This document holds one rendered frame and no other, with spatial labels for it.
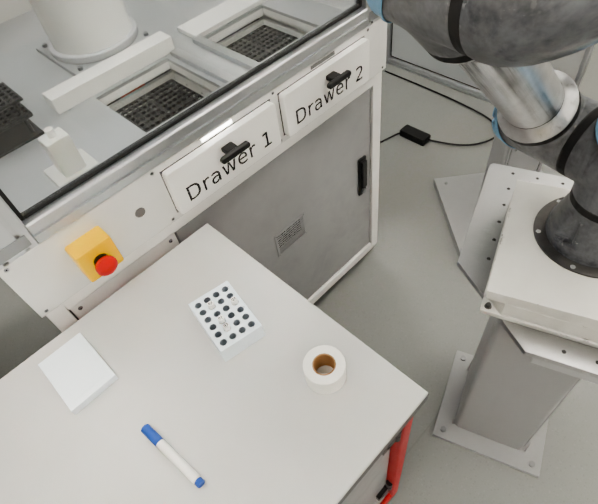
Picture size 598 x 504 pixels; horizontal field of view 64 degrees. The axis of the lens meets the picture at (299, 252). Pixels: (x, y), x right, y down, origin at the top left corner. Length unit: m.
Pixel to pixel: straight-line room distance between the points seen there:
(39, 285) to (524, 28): 0.83
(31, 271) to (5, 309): 1.34
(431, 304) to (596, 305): 0.99
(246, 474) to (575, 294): 0.59
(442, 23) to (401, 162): 1.84
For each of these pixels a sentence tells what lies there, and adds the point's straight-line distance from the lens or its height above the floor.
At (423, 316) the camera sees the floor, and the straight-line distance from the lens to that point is 1.78.
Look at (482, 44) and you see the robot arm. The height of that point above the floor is 1.30.
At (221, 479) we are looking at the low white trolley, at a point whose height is 0.76.
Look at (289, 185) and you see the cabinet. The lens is 1.28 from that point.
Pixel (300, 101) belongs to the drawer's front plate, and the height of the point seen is 0.89.
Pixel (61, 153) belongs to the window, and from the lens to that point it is 0.88.
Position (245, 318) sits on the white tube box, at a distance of 0.88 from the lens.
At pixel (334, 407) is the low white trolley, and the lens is 0.81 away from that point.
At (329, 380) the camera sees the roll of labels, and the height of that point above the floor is 0.80.
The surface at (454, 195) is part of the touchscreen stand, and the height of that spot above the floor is 0.04.
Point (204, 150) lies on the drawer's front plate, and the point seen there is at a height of 0.93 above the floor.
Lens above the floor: 1.52
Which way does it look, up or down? 51 degrees down
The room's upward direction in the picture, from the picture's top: 10 degrees counter-clockwise
